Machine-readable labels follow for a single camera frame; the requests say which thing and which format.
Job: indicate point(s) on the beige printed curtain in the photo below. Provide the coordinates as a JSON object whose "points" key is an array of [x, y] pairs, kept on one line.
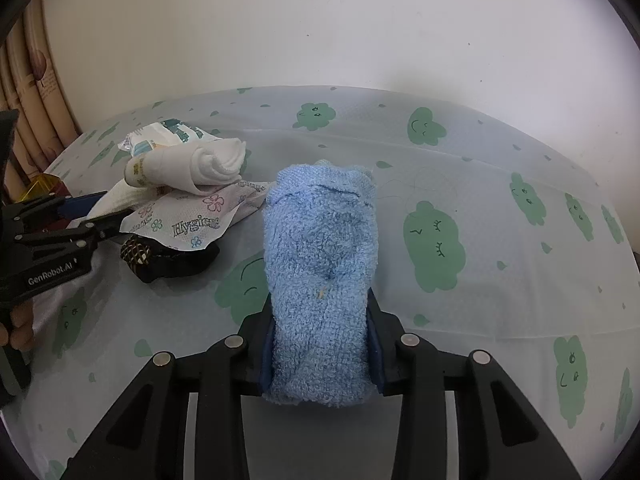
{"points": [[35, 100]]}

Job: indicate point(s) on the floral print packet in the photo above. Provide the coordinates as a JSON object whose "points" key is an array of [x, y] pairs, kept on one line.
{"points": [[200, 215]]}

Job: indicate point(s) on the person's left hand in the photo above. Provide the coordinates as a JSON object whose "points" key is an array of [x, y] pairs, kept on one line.
{"points": [[22, 327]]}

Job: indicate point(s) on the blue fluffy towel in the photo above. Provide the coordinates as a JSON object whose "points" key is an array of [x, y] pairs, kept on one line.
{"points": [[320, 270]]}

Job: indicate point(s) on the wet wipes packet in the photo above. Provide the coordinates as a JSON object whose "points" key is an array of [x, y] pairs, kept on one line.
{"points": [[165, 132]]}

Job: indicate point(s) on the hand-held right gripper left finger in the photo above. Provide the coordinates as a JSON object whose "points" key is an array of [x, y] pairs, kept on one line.
{"points": [[265, 360]]}

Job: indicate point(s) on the cloud print tablecloth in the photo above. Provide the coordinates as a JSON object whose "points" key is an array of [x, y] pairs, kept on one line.
{"points": [[500, 285]]}

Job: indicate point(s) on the gold and red tin box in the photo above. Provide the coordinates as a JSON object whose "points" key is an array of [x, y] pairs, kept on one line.
{"points": [[42, 186]]}

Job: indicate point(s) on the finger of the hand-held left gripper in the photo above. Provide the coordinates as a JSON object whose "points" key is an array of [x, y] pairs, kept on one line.
{"points": [[107, 227], [82, 205]]}

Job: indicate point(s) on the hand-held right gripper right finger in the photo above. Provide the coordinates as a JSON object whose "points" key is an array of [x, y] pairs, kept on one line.
{"points": [[377, 360]]}

